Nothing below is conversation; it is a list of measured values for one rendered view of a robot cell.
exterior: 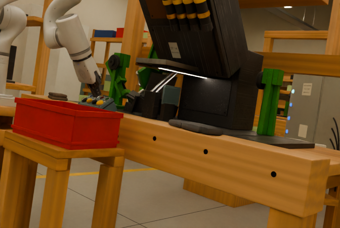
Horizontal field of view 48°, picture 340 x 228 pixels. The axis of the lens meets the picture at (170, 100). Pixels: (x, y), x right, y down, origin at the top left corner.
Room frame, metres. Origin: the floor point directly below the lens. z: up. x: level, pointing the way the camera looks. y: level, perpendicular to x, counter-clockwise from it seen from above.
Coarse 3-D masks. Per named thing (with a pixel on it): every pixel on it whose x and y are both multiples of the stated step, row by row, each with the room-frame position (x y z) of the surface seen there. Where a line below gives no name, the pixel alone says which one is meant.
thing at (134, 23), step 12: (132, 0) 2.36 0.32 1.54; (132, 12) 2.35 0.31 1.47; (132, 24) 2.34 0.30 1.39; (144, 24) 2.39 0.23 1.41; (132, 36) 2.33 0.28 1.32; (132, 48) 2.34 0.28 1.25; (132, 60) 2.35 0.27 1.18; (132, 72) 2.36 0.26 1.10; (132, 84) 2.37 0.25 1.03; (180, 84) 2.04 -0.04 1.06
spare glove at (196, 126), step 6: (174, 120) 1.30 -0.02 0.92; (180, 120) 1.32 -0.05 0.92; (180, 126) 1.27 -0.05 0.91; (186, 126) 1.24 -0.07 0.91; (192, 126) 1.22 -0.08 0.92; (198, 126) 1.20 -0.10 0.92; (204, 126) 1.20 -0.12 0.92; (210, 126) 1.24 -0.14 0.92; (198, 132) 1.21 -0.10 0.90; (204, 132) 1.18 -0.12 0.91; (210, 132) 1.18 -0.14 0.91; (216, 132) 1.19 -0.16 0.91; (222, 132) 1.21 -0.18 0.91
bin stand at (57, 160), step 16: (16, 144) 1.26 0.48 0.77; (32, 144) 1.19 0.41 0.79; (48, 144) 1.17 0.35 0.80; (16, 160) 1.30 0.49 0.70; (32, 160) 1.18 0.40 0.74; (48, 160) 1.12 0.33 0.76; (64, 160) 1.11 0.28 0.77; (96, 160) 1.32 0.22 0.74; (112, 160) 1.27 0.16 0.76; (16, 176) 1.31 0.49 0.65; (48, 176) 1.12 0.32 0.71; (64, 176) 1.12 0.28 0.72; (112, 176) 1.27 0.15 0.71; (0, 192) 1.31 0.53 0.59; (16, 192) 1.32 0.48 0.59; (48, 192) 1.12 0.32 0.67; (64, 192) 1.13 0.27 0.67; (96, 192) 1.28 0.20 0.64; (112, 192) 1.27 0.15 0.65; (0, 208) 1.30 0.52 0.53; (48, 208) 1.11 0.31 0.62; (96, 208) 1.27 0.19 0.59; (112, 208) 1.28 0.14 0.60; (0, 224) 1.29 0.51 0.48; (48, 224) 1.10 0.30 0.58; (96, 224) 1.27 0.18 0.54
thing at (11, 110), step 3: (0, 108) 1.61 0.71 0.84; (3, 108) 1.62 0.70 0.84; (6, 108) 1.63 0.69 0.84; (9, 108) 1.64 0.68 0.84; (12, 108) 1.64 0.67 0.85; (15, 108) 1.65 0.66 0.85; (0, 111) 1.61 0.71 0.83; (3, 111) 1.62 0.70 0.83; (6, 111) 1.63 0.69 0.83; (9, 111) 1.64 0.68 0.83; (12, 111) 1.65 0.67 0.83; (0, 114) 1.61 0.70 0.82; (3, 114) 1.62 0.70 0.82; (6, 114) 1.63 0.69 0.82; (9, 114) 1.64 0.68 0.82; (12, 114) 1.65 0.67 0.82
